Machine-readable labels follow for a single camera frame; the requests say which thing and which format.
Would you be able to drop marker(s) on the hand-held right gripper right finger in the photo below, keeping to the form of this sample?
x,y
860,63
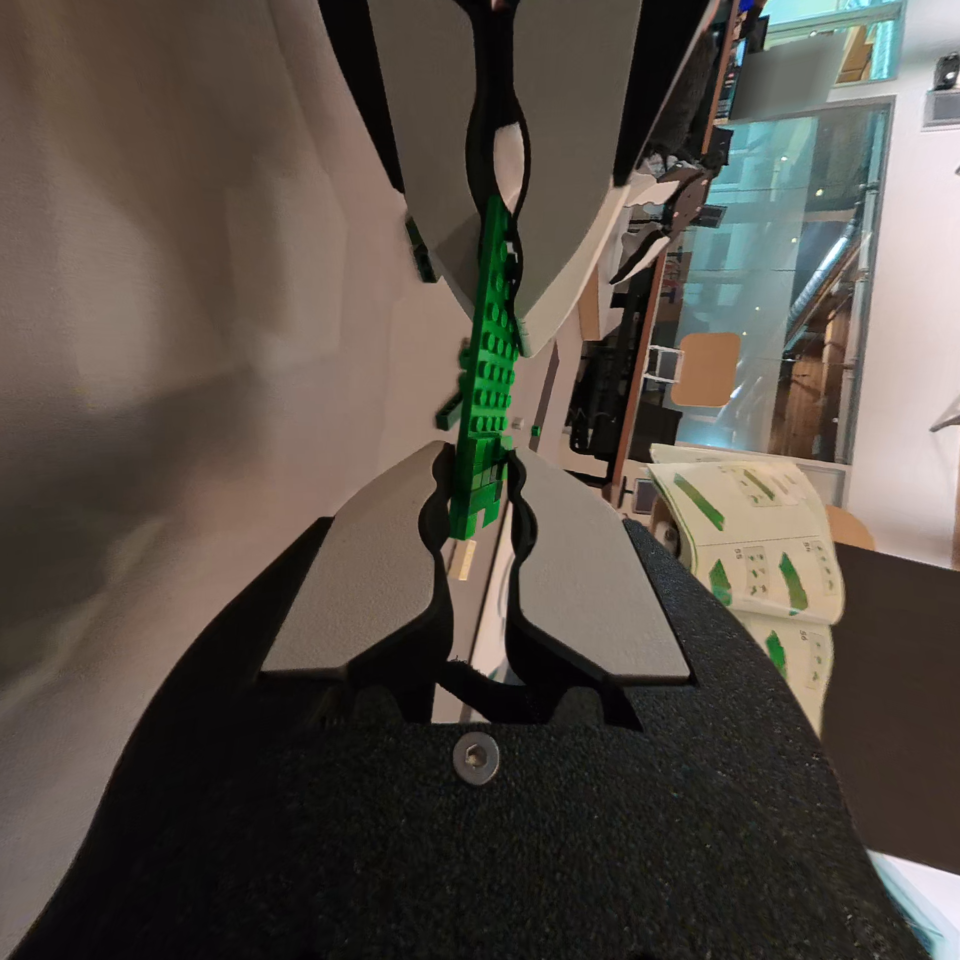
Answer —
x,y
592,585

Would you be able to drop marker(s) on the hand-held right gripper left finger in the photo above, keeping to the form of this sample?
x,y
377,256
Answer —
x,y
352,585

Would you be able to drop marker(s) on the black panel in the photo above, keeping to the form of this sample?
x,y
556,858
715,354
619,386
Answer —
x,y
900,690

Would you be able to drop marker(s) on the white flat object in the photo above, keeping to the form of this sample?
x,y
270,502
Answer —
x,y
930,915

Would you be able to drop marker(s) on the silver ventilation duct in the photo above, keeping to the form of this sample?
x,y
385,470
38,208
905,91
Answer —
x,y
829,277

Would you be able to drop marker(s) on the open instruction booklet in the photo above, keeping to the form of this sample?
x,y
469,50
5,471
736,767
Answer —
x,y
750,525

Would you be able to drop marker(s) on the long green studded plate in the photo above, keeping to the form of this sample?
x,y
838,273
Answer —
x,y
491,352

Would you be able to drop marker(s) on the small dark green tile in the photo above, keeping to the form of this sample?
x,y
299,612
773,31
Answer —
x,y
491,480

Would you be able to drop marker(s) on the wooden chair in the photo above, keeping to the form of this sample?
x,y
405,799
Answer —
x,y
709,367

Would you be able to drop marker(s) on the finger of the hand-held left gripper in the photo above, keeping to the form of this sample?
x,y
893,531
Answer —
x,y
570,112
427,97

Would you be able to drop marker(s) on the grey desk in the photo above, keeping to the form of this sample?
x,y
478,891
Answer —
x,y
187,300

